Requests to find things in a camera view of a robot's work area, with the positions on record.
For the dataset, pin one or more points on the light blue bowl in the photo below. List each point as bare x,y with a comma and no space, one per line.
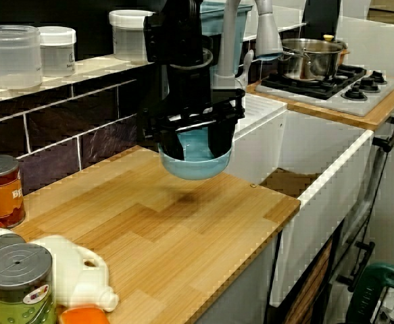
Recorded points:
196,167

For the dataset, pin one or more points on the black upright board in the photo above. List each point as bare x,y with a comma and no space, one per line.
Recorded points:
321,17

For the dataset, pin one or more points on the white toy sink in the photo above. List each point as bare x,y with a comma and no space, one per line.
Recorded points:
318,141

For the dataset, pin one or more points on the orange toy food block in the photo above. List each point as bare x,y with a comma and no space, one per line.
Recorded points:
81,315

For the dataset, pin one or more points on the white lidded labelled jar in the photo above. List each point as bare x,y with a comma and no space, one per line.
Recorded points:
56,50

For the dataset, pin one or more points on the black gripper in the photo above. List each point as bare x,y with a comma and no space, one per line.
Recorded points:
190,87

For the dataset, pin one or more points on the white toy milk jug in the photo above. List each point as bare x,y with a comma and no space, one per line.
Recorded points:
68,270

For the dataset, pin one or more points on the steel pot with lid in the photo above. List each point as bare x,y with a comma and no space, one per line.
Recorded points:
311,57

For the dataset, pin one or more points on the grey toy stove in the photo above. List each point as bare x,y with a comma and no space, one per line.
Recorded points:
352,98

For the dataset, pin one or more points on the green peas can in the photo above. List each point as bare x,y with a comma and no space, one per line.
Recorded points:
17,287

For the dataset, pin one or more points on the grey toy faucet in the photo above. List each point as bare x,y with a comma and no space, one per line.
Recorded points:
230,33

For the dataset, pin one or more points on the white lidded plastic jar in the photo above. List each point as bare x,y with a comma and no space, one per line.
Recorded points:
127,37

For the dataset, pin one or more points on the green clamp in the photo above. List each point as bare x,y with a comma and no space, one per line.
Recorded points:
379,276

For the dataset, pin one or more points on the clear plastic jar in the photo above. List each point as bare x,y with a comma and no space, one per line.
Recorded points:
11,57

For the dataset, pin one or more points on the orange beans can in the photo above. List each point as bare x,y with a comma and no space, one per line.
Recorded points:
0,195

